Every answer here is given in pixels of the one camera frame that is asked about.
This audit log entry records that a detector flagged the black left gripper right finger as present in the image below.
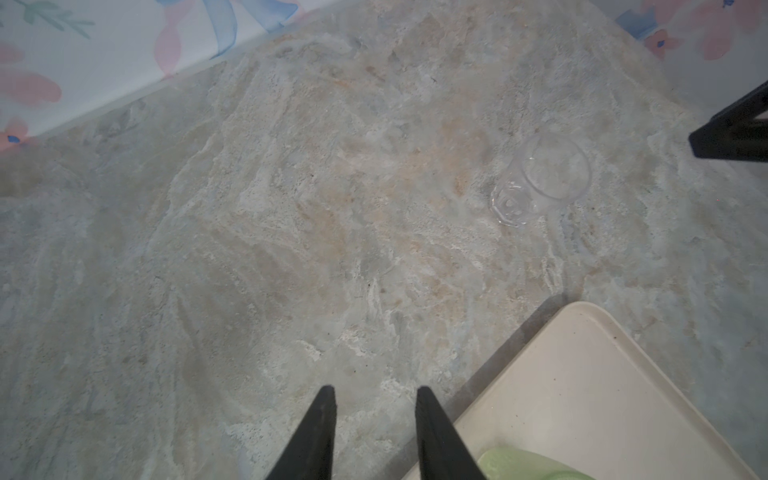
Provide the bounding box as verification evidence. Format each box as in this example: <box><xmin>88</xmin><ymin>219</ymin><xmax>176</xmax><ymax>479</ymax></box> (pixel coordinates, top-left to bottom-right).
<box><xmin>415</xmin><ymin>386</ymin><xmax>486</xmax><ymax>480</ymax></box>

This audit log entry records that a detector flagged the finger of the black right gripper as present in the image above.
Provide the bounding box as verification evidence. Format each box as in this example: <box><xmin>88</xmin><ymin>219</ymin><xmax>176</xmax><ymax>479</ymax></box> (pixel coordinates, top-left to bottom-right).
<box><xmin>688</xmin><ymin>82</ymin><xmax>768</xmax><ymax>162</ymax></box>

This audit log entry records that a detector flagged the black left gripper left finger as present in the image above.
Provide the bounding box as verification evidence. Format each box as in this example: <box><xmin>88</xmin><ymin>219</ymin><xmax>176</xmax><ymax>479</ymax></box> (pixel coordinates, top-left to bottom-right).
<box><xmin>266</xmin><ymin>385</ymin><xmax>337</xmax><ymax>480</ymax></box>

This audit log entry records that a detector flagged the light green plastic cup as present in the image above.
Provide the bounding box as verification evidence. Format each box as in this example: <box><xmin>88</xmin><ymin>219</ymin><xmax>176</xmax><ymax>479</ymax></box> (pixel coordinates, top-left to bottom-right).
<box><xmin>477</xmin><ymin>447</ymin><xmax>593</xmax><ymax>480</ymax></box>

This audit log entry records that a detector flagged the clear plastic cup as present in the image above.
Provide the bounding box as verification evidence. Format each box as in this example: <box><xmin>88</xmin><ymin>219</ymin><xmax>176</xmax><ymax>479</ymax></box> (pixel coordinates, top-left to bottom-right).
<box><xmin>490</xmin><ymin>131</ymin><xmax>592</xmax><ymax>227</ymax></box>

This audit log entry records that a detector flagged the beige plastic tray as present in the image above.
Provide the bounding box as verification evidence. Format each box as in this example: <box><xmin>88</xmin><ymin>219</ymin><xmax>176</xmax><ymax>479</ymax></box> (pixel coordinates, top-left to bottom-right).
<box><xmin>454</xmin><ymin>301</ymin><xmax>756</xmax><ymax>479</ymax></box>

